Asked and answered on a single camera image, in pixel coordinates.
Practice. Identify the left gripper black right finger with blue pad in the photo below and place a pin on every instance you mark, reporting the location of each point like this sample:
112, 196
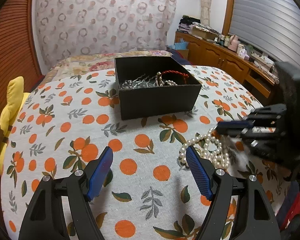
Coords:
254, 218

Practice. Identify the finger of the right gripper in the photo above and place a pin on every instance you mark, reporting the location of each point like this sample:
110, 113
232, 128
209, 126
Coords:
235, 128

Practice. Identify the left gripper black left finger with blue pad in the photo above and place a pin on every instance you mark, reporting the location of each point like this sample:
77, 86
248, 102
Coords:
44, 217

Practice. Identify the purple crystal hair ornament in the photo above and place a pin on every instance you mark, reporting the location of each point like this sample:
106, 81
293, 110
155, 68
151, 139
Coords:
134, 84

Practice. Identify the black open jewelry box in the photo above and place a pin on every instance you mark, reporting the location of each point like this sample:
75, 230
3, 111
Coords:
171, 88

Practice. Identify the wooden sideboard cabinet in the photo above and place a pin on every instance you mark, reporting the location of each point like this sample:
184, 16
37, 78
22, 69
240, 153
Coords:
250, 76

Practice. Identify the pink bottle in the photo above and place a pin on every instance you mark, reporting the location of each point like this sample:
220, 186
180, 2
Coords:
233, 43

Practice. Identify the blue tissue box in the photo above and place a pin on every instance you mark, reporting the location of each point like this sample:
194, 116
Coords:
180, 45

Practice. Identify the orange print bed sheet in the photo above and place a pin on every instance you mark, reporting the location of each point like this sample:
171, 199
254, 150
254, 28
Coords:
147, 194

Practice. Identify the grey window blind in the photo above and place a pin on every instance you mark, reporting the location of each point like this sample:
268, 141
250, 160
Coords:
272, 26

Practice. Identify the yellow plush toy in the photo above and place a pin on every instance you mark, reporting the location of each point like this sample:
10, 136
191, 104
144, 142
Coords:
16, 97

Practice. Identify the floral quilt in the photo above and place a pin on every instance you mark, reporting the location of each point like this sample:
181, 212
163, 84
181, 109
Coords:
89, 63

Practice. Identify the wooden louvered wardrobe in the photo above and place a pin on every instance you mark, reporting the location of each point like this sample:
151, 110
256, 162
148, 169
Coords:
17, 52

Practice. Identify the circle pattern lace curtain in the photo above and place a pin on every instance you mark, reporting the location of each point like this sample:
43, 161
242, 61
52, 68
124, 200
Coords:
67, 28

